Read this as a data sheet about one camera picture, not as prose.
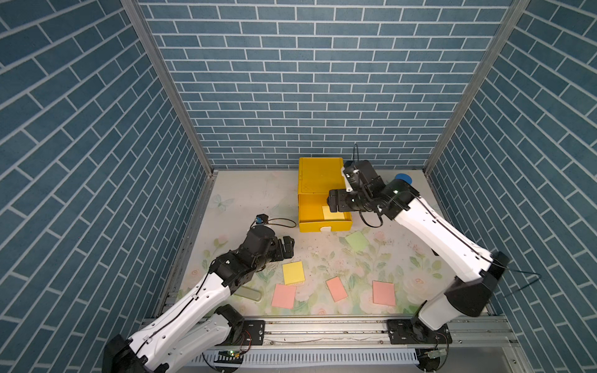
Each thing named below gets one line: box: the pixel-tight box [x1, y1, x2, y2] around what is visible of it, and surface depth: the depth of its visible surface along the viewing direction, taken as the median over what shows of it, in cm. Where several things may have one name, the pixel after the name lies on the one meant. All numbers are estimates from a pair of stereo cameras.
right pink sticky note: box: [372, 280, 397, 306], surface depth 85 cm
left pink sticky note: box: [271, 283, 297, 311], surface depth 84 cm
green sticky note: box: [345, 230, 370, 253], surface depth 98 cm
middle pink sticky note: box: [325, 275, 349, 303], surface depth 85 cm
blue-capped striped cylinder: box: [394, 173, 413, 185], surface depth 95 cm
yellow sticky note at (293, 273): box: [282, 261, 306, 286], surface depth 89 cm
